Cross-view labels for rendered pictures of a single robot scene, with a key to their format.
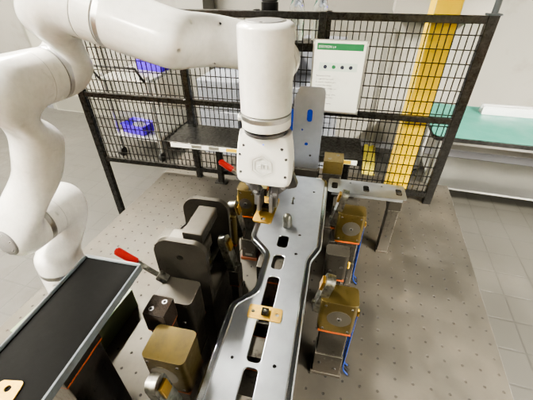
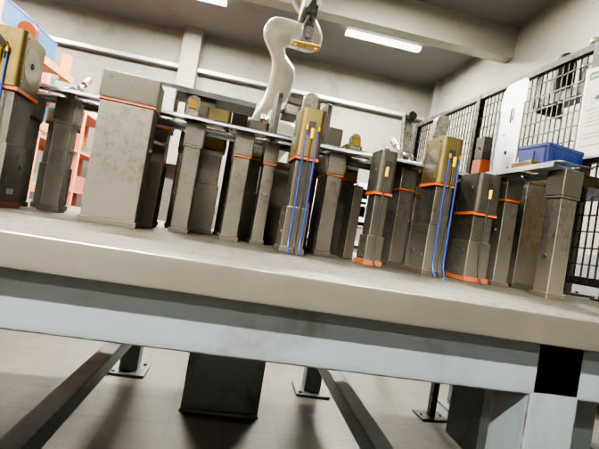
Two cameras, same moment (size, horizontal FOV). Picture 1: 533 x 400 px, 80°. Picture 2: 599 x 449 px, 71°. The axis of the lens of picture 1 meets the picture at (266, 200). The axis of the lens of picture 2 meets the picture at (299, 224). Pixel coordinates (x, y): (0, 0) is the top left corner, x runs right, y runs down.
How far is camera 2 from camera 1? 1.47 m
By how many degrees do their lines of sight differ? 71
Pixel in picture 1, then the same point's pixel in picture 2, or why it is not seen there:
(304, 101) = (509, 102)
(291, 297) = not seen: hidden behind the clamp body
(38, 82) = (284, 24)
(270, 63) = not seen: outside the picture
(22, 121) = (270, 37)
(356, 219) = (437, 142)
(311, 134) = (511, 138)
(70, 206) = (282, 126)
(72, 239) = not seen: hidden behind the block
